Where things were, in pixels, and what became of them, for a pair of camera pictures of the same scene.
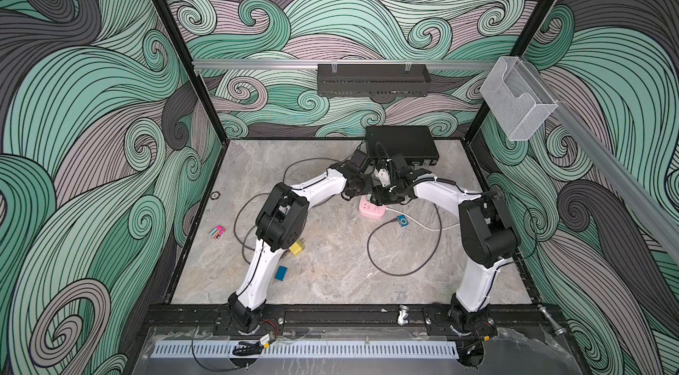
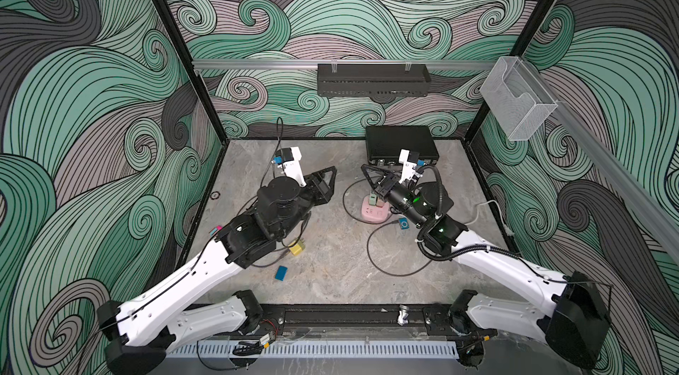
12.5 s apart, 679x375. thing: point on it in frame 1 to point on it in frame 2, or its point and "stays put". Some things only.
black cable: x=313 y=157 to x=344 y=208
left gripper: x=369 y=185 to x=314 y=189
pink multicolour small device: x=217 y=232 stays put
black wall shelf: x=372 y=80 stays put
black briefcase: x=415 y=143 stays put
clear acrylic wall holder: x=520 y=104 stays put
